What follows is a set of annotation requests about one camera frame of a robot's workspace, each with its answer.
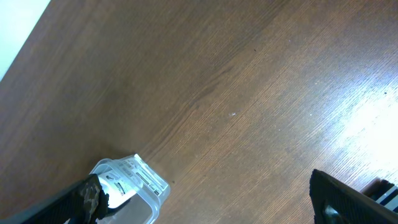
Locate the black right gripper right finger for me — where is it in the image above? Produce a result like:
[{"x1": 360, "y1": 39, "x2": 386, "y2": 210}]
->
[{"x1": 309, "y1": 169, "x2": 397, "y2": 224}]

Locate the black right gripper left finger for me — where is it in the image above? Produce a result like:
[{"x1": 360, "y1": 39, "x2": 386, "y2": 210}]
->
[{"x1": 1, "y1": 174, "x2": 109, "y2": 224}]

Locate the white spray bottle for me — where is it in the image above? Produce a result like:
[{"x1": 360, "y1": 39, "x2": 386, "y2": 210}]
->
[{"x1": 98, "y1": 170, "x2": 136, "y2": 208}]

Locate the clear plastic container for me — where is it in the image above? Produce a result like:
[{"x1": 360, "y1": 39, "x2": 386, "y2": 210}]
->
[{"x1": 90, "y1": 154, "x2": 170, "y2": 224}]

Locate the striped object at edge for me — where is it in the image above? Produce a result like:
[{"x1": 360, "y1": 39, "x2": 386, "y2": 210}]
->
[{"x1": 361, "y1": 178, "x2": 397, "y2": 213}]

